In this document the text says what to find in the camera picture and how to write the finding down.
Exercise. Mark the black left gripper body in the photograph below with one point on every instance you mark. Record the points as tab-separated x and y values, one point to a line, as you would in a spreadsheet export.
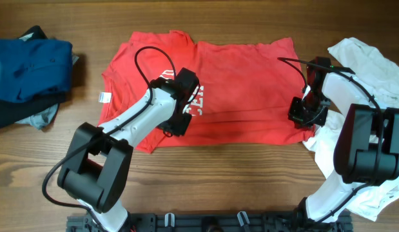
175	125

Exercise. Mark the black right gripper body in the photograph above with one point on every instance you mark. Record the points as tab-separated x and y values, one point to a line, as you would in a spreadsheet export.
300	115

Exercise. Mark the red printed t-shirt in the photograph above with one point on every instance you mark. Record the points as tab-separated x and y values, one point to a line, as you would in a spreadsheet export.
244	95

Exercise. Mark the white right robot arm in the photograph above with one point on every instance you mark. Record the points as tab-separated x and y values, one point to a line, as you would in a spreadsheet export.
367	150

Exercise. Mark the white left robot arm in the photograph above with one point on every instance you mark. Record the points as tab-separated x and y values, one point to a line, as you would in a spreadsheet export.
95	169

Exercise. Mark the blue folded garment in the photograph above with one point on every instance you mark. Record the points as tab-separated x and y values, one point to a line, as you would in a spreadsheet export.
32	68

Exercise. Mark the black folded garment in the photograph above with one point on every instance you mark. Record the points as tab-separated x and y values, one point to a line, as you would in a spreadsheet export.
8	110

